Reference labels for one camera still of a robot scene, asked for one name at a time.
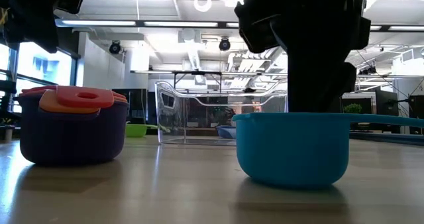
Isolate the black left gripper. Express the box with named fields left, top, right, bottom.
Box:
left=0, top=0, right=83, bottom=54

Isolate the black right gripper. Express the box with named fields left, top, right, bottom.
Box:
left=233, top=0, right=372, bottom=114

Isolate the light blue measuring cup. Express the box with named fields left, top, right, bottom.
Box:
left=231, top=112, right=424, bottom=189

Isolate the red measuring cup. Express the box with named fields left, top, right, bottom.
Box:
left=19, top=85, right=128, bottom=109

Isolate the orange measuring cup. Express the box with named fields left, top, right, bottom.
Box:
left=38, top=89, right=129, bottom=115

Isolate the dark blue measuring cup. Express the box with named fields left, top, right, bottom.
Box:
left=15, top=86, right=130, bottom=165

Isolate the clear plastic basket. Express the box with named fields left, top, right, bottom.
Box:
left=154, top=80, right=289, bottom=147

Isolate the green measuring cup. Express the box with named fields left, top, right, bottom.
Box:
left=125, top=123, right=159, bottom=139

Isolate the green potted plant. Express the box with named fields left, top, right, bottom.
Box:
left=344, top=103, right=364, bottom=115

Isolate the wide black computer monitor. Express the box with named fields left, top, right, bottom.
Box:
left=343, top=97, right=372, bottom=115

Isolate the long ceiling light strip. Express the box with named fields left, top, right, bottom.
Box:
left=54, top=18, right=424, bottom=32

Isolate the black round ceiling spotlight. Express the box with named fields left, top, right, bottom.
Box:
left=218, top=36, right=232, bottom=52
left=108, top=40, right=123, bottom=55

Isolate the blue rounded bin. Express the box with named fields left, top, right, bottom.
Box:
left=217, top=125, right=237, bottom=140

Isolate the small grey plant pot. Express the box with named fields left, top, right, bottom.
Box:
left=3, top=119, right=16, bottom=144

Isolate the window with dark frame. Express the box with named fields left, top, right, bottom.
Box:
left=0, top=41, right=80, bottom=114

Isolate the black aluminium rig frame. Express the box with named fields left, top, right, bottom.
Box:
left=349, top=131, right=424, bottom=147

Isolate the white hanging ring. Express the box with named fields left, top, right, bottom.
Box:
left=193, top=0, right=213, bottom=13

